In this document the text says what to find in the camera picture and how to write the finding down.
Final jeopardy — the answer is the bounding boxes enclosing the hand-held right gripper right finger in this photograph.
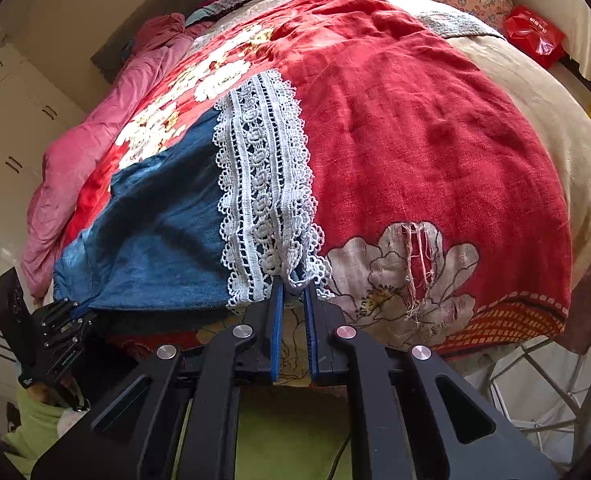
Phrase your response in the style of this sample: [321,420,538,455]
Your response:
[303,285,559,480]

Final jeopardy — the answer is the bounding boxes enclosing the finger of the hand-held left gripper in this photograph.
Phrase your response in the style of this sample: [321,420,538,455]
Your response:
[46,321,99,361]
[38,298,99,333]

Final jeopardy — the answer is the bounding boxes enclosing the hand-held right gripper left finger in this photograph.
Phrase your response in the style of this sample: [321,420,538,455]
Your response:
[30,280,284,480]

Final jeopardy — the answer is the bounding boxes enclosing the red and denim lace pants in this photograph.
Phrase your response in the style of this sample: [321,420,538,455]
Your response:
[53,0,573,361]

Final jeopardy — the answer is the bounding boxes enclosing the person's green garment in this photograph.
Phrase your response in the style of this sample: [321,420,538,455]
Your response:
[183,382,356,480]

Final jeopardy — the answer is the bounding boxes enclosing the cream wardrobe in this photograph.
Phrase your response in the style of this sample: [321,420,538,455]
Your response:
[0,42,86,361]

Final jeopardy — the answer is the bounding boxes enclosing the pink quilt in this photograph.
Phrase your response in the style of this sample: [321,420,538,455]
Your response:
[20,12,201,301]

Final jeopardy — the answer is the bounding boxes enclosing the white metal rack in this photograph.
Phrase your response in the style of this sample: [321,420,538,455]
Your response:
[463,337,591,461]

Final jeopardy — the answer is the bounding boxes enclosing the red floral blanket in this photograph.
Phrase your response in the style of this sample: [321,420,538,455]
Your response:
[63,25,476,386]

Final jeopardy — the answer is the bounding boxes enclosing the grey headboard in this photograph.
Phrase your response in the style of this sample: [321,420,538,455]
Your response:
[90,25,149,85]

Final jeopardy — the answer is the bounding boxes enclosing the beige bed sheet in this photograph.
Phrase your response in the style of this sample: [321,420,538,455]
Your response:
[410,10,591,291]

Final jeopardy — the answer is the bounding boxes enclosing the dark floral pillow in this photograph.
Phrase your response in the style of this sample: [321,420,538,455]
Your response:
[186,0,281,28]

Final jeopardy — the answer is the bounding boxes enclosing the grey knitted cloth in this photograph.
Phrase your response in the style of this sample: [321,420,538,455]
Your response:
[418,10,506,41]

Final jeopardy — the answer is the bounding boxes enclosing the red plastic bag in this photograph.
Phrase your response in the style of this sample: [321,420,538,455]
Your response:
[504,5,566,70]

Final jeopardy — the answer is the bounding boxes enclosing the black cable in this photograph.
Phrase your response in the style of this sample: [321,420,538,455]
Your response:
[324,432,353,480]

